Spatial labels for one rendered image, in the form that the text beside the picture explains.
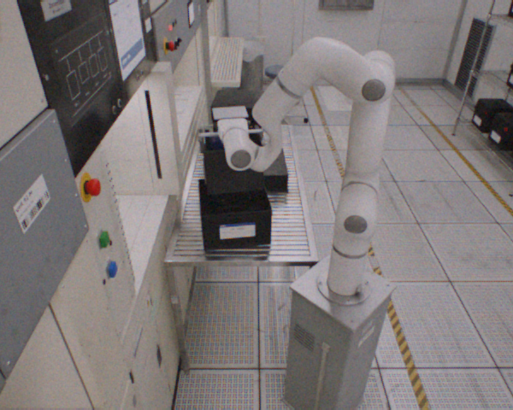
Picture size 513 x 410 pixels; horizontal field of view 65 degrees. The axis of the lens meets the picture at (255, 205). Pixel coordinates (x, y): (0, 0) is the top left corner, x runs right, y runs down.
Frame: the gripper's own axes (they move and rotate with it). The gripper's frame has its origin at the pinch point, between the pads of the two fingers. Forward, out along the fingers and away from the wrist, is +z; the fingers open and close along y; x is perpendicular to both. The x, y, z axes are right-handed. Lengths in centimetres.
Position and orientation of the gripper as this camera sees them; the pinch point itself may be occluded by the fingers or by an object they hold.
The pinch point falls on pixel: (230, 118)
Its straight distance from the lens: 149.6
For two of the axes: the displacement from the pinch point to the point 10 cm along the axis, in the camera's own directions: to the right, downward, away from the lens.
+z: -1.5, -5.6, 8.1
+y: 9.9, -0.9, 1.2
